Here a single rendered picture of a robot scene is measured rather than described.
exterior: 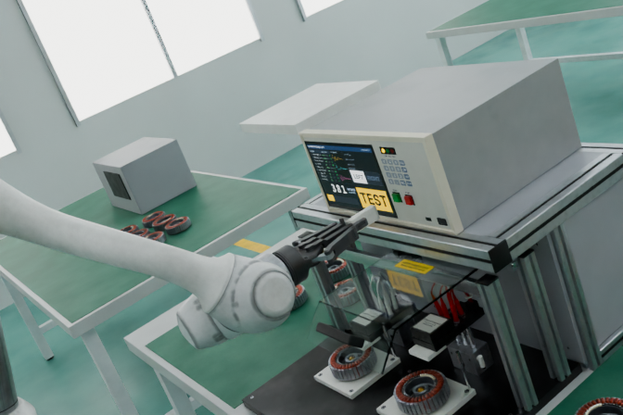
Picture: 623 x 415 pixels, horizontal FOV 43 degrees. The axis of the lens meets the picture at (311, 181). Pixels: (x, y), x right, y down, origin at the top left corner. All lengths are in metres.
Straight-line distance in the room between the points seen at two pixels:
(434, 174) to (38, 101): 4.85
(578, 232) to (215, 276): 0.73
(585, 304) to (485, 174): 0.32
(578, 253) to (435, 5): 6.45
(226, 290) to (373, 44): 6.30
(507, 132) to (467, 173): 0.13
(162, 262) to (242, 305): 0.14
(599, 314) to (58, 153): 4.93
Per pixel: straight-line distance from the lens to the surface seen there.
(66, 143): 6.13
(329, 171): 1.75
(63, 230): 1.32
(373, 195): 1.65
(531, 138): 1.63
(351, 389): 1.80
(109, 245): 1.27
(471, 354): 1.69
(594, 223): 1.64
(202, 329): 1.35
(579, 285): 1.61
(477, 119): 1.52
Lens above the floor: 1.74
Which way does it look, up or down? 17 degrees down
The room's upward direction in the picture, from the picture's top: 21 degrees counter-clockwise
